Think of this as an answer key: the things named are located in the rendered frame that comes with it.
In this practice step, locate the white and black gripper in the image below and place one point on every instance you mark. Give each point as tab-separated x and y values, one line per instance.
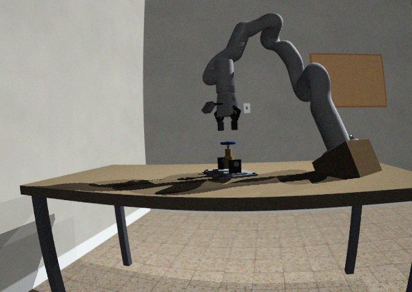
228	109

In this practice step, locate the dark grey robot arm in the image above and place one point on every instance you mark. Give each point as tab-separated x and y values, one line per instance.
309	84

